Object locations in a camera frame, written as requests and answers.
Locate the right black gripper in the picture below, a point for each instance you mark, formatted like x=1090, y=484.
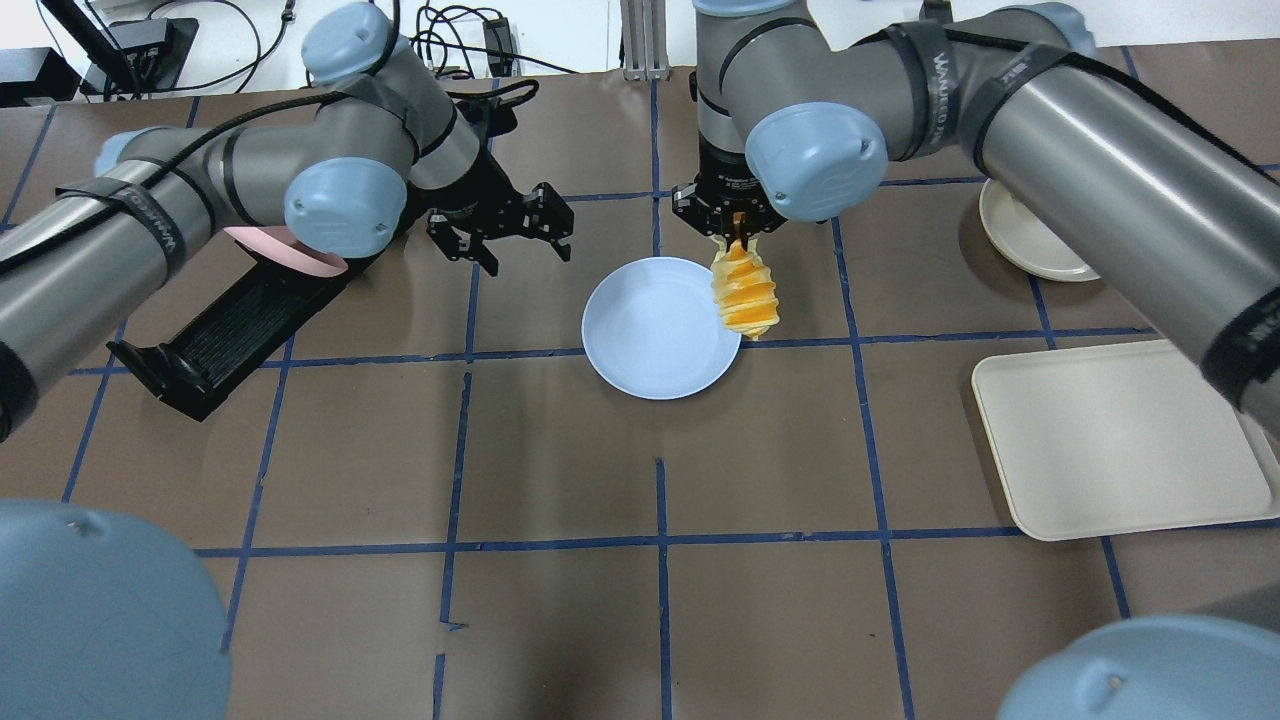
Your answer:
x=716, y=178

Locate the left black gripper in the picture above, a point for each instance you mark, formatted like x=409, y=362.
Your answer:
x=478, y=199

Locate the orange striped bread roll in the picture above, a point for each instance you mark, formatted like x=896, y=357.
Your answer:
x=744, y=291

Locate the light blue plate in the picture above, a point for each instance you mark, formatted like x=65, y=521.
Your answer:
x=651, y=328

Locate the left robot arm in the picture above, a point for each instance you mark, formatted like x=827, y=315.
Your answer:
x=331, y=178

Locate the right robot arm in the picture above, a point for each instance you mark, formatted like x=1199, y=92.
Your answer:
x=1175, y=219

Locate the pink plate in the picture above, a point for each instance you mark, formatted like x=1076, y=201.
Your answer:
x=279, y=245

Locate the cream shallow bowl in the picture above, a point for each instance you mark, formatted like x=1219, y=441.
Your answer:
x=1020, y=237

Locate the black dish rack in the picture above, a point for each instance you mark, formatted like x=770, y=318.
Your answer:
x=197, y=369

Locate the cream rectangular tray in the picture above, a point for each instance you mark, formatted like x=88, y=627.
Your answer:
x=1114, y=439

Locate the aluminium frame post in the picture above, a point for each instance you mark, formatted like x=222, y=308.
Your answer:
x=644, y=47

